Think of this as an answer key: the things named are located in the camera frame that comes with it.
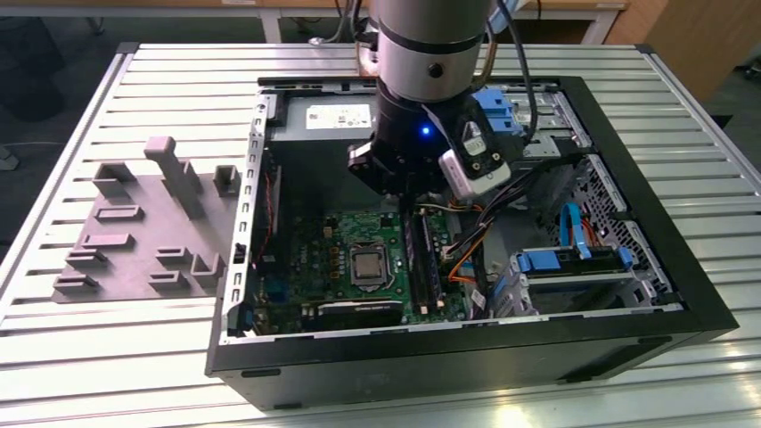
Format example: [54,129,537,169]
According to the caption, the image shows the installed RAM stick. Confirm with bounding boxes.
[419,213,447,309]

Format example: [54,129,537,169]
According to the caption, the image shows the blue plastic drive latch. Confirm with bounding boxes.
[475,88,528,137]

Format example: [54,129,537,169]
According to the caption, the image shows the grey power supply unit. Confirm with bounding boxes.
[264,95,388,215]

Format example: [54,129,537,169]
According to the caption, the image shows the CPU socket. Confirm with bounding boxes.
[347,242,399,294]

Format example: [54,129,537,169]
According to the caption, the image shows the green motherboard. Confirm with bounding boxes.
[255,209,477,333]

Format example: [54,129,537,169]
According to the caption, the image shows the silver drive cage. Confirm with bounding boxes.
[504,86,593,188]

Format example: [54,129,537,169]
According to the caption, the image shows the hard disk in blue carrier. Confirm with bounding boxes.
[513,247,635,280]

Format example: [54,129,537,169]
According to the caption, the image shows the black graphics card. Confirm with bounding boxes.
[315,299,404,331]

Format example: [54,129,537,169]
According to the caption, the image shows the white framed wooden desk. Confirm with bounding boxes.
[0,0,632,45]

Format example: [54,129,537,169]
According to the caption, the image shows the grey parts rack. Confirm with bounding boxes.
[51,136,239,307]

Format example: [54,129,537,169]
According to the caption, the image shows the wooden cabinet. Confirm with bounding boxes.
[605,0,761,108]

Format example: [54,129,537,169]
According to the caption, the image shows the black open PC case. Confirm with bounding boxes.
[204,75,743,410]

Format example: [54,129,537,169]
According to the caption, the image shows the black camera bracket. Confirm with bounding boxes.
[415,95,524,175]

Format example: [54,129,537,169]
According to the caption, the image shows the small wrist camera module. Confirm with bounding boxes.
[347,143,377,177]

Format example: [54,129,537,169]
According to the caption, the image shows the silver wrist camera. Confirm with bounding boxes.
[437,149,513,198]

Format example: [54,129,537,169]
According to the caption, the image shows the black cable bundle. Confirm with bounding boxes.
[443,169,581,259]

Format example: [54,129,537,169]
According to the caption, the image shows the cable with silver plug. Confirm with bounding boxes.
[307,0,361,46]

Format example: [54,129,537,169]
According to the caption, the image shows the black camera cable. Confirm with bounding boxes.
[496,0,540,157]

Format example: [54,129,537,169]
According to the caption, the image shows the red wire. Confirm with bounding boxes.
[252,171,281,268]

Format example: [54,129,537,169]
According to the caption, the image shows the orange wire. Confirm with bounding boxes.
[448,260,477,284]

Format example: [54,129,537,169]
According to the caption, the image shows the light blue SATA cable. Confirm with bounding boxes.
[559,202,593,259]

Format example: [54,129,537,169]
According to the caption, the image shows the blue wire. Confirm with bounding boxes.
[487,267,523,320]

